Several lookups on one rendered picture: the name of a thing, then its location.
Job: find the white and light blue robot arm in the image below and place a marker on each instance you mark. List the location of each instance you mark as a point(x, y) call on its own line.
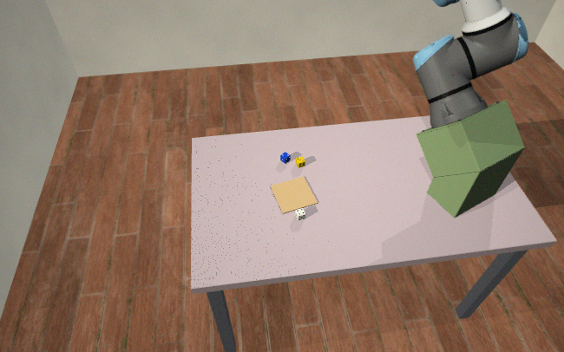
point(493, 37)

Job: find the tan flat mat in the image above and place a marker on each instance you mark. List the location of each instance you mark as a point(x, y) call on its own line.
point(293, 194)

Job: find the white die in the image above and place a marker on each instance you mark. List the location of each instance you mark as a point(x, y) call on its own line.
point(300, 214)

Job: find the blue die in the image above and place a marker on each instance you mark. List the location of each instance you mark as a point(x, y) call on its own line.
point(285, 157)

